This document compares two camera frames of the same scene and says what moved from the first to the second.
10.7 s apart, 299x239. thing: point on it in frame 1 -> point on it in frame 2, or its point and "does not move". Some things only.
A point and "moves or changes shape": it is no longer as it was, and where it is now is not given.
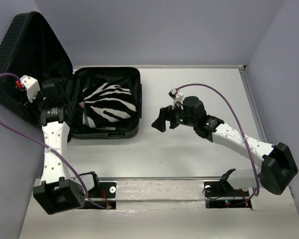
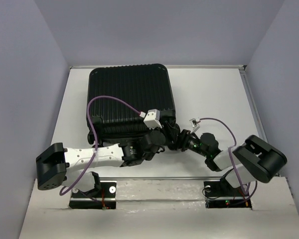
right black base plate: (219, 194) does not move
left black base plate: (104, 195) does not move
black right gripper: (166, 113) -> (184, 137)
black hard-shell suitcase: (101, 102) moves or changes shape
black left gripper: (42, 94) -> (170, 133)
